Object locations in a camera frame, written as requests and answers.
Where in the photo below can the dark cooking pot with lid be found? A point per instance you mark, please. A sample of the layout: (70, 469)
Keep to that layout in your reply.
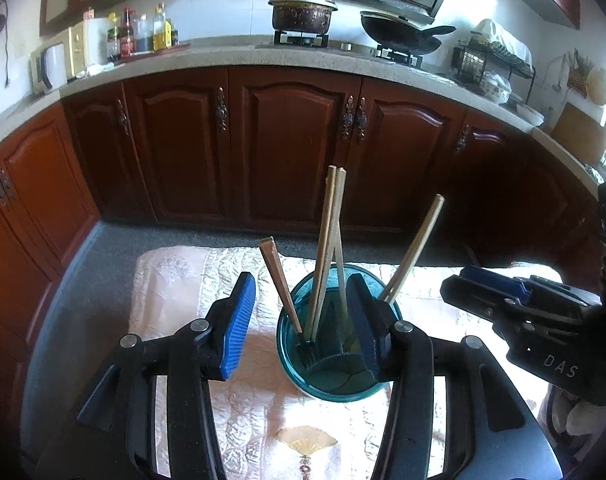
(305, 16)

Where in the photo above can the black wok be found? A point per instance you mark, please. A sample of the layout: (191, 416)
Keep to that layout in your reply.
(396, 33)

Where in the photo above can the steel fork pink handle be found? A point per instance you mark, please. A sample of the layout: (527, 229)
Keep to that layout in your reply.
(306, 351)

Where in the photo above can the light bamboo chopstick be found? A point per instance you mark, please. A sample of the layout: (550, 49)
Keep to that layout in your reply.
(321, 250)

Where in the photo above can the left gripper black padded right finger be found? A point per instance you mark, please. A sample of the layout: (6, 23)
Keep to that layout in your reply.
(372, 320)

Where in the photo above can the dish drying rack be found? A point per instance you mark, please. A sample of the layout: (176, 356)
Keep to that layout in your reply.
(492, 55)

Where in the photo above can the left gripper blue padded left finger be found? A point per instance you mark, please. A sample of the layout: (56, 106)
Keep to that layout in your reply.
(229, 320)

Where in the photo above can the dark wooden chopstick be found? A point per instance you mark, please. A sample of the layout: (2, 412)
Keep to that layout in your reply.
(340, 176)

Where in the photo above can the dark sauce bottle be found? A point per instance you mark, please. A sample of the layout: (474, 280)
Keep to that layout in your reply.
(126, 35)

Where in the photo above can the white floral utensil holder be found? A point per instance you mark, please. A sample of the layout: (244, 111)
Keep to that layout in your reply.
(340, 374)

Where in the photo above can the gas stove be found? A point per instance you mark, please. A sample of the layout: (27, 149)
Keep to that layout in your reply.
(282, 39)

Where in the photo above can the wooden kitchen cabinets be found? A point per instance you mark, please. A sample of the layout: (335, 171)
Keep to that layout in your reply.
(247, 148)

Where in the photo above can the pale bamboo chopstick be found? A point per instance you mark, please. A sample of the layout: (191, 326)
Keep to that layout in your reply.
(391, 290)

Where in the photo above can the white gloved right hand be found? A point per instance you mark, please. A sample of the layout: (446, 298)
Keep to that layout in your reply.
(568, 414)

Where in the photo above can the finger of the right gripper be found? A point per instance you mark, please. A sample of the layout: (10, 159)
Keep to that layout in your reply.
(486, 303)
(507, 286)

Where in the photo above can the white electric kettle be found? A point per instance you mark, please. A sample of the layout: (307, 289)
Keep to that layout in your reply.
(47, 68)

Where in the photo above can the oil bottle yellow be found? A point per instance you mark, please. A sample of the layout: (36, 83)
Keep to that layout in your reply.
(161, 29)

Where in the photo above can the brown wooden chopstick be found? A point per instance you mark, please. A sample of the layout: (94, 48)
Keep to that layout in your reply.
(271, 258)

